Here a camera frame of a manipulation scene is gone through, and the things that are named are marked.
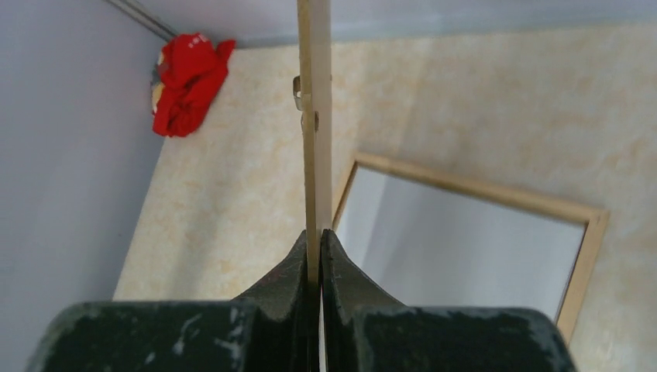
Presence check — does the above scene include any wooden picture frame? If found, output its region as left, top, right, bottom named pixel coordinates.
left=333, top=153, right=609, bottom=342

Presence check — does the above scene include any brown cardboard backing board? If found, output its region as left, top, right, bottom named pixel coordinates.
left=297, top=0, right=332, bottom=287

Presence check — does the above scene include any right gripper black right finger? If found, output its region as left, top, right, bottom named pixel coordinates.
left=321, top=229, right=577, bottom=371

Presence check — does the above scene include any red cloth doll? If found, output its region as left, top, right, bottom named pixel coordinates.
left=152, top=33, right=236, bottom=137

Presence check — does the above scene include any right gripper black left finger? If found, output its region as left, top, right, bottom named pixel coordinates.
left=26, top=235, right=310, bottom=371

